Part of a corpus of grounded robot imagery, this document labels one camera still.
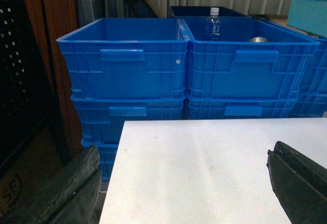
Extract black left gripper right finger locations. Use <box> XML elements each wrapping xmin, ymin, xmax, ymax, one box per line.
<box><xmin>266</xmin><ymin>141</ymin><xmax>326</xmax><ymax>223</ymax></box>

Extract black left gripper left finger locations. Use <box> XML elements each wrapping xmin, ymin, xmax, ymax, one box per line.
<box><xmin>1</xmin><ymin>145</ymin><xmax>102</xmax><ymax>223</ymax></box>

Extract lower left blue crate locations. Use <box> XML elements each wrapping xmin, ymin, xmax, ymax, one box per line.
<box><xmin>71</xmin><ymin>96</ymin><xmax>185</xmax><ymax>144</ymax></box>

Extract blue crate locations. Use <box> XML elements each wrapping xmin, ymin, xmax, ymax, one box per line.
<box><xmin>71</xmin><ymin>96</ymin><xmax>185</xmax><ymax>144</ymax></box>
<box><xmin>177</xmin><ymin>16</ymin><xmax>321</xmax><ymax>100</ymax></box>
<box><xmin>258</xmin><ymin>16</ymin><xmax>327</xmax><ymax>97</ymax></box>
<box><xmin>57</xmin><ymin>18</ymin><xmax>191</xmax><ymax>99</ymax></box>
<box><xmin>185</xmin><ymin>97</ymin><xmax>297</xmax><ymax>120</ymax></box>

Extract black perforated panel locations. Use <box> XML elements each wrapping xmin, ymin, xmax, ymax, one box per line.
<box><xmin>1</xmin><ymin>0</ymin><xmax>54</xmax><ymax>171</ymax></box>

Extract upper right blue crate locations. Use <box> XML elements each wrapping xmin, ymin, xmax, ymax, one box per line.
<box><xmin>258</xmin><ymin>16</ymin><xmax>327</xmax><ymax>97</ymax></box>

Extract lower middle blue crate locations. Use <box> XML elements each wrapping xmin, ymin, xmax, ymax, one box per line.
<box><xmin>185</xmin><ymin>97</ymin><xmax>297</xmax><ymax>120</ymax></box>

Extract upper middle blue crate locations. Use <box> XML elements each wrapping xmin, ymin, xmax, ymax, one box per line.
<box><xmin>177</xmin><ymin>16</ymin><xmax>321</xmax><ymax>100</ymax></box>

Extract upper left blue crate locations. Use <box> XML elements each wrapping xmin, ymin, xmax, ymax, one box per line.
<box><xmin>57</xmin><ymin>18</ymin><xmax>191</xmax><ymax>99</ymax></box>

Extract silver metal can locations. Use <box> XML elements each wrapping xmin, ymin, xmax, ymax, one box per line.
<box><xmin>249</xmin><ymin>37</ymin><xmax>269</xmax><ymax>43</ymax></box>

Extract teal storage box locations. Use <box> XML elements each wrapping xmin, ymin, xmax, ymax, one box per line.
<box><xmin>287</xmin><ymin>0</ymin><xmax>326</xmax><ymax>38</ymax></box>

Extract clear water bottle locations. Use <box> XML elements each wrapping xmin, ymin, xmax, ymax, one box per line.
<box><xmin>204</xmin><ymin>7</ymin><xmax>221</xmax><ymax>41</ymax></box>

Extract brown wooden boards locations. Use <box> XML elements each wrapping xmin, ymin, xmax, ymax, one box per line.
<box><xmin>24</xmin><ymin>0</ymin><xmax>83</xmax><ymax>157</ymax></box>

